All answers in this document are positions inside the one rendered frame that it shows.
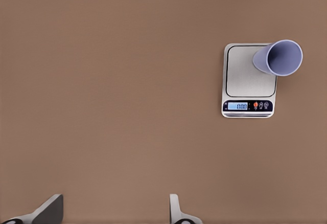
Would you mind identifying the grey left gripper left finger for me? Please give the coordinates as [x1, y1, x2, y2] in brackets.
[0, 193, 64, 224]

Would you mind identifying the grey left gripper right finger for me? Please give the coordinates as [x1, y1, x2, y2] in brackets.
[169, 193, 203, 224]

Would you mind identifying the lavender plastic cup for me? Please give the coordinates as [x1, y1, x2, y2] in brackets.
[252, 39, 303, 77]

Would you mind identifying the silver digital kitchen scale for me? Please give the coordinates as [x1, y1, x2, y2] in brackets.
[221, 42, 277, 119]

